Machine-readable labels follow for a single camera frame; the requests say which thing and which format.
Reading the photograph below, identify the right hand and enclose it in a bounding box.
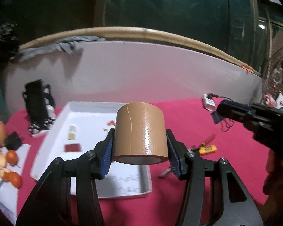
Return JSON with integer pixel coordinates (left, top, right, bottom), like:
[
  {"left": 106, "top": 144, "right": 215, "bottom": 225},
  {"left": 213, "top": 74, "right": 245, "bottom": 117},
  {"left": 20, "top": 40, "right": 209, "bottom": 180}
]
[{"left": 263, "top": 150, "right": 283, "bottom": 205}]

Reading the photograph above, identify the yellow lighter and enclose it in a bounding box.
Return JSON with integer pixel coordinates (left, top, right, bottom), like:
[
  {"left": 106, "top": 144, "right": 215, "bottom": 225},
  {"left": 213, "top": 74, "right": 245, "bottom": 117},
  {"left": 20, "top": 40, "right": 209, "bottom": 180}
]
[{"left": 198, "top": 145, "right": 217, "bottom": 156}]

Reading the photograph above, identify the pink table cloth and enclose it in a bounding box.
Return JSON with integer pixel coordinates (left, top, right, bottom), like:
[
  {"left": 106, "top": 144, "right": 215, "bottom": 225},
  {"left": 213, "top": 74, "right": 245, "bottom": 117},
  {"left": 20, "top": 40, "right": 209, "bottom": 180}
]
[{"left": 8, "top": 99, "right": 268, "bottom": 225}]

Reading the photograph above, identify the brown tape roll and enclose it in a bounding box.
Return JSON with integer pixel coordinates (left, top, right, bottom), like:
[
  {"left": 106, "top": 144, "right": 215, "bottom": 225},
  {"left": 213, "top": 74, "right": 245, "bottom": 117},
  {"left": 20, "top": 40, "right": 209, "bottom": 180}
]
[{"left": 112, "top": 102, "right": 168, "bottom": 165}]

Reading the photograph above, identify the white power strip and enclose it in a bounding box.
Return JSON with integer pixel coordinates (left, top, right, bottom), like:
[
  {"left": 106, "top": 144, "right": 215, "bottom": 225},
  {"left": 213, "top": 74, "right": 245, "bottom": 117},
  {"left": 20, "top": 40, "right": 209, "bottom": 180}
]
[{"left": 202, "top": 94, "right": 216, "bottom": 112}]

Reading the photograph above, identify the black cat phone stand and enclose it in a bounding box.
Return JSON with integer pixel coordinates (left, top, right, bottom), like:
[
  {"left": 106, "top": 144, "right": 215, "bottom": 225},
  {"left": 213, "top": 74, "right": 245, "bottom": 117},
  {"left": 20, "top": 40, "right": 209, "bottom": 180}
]
[{"left": 22, "top": 80, "right": 56, "bottom": 137}]

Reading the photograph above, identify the small orange fruit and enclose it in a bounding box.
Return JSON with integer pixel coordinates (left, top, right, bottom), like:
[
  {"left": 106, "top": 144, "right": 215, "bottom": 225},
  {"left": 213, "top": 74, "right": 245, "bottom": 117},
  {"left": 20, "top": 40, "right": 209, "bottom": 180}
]
[{"left": 5, "top": 150, "right": 18, "bottom": 166}]

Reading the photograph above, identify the orange cloth on ledge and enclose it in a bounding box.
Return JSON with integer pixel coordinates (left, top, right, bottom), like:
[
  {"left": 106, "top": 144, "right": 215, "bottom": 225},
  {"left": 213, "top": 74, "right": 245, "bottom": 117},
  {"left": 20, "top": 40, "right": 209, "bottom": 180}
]
[{"left": 242, "top": 66, "right": 254, "bottom": 73}]

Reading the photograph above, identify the black plug and cable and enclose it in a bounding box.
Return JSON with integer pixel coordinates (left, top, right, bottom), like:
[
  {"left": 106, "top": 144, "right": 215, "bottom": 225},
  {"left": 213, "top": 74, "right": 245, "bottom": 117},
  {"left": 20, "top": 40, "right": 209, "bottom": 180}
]
[{"left": 208, "top": 93, "right": 234, "bottom": 102}]

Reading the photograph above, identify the wicker hanging chair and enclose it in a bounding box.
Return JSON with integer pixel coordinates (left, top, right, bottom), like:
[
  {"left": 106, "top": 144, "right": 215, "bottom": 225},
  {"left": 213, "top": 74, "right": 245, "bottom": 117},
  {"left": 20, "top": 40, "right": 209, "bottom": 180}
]
[{"left": 262, "top": 47, "right": 283, "bottom": 109}]

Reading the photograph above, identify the white shallow tray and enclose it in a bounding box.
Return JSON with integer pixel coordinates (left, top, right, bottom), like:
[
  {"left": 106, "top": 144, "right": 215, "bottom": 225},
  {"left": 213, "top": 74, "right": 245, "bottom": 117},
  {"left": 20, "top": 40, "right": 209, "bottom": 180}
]
[{"left": 30, "top": 102, "right": 152, "bottom": 199}]

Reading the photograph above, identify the grey cloth on ledge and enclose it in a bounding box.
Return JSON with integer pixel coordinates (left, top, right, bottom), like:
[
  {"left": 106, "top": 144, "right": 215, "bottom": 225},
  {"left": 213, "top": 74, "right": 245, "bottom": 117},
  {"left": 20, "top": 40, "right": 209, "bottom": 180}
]
[{"left": 9, "top": 36, "right": 106, "bottom": 63}]

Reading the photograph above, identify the black small case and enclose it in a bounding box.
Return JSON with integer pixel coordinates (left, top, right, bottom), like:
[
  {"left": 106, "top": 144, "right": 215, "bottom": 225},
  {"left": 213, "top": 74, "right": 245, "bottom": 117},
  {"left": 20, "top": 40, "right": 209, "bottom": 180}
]
[{"left": 4, "top": 132, "right": 22, "bottom": 151}]

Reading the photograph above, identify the red box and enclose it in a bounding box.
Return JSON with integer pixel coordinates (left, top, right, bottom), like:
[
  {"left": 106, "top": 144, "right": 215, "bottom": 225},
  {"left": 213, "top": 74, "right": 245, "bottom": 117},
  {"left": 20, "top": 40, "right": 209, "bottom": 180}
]
[{"left": 64, "top": 143, "right": 81, "bottom": 153}]

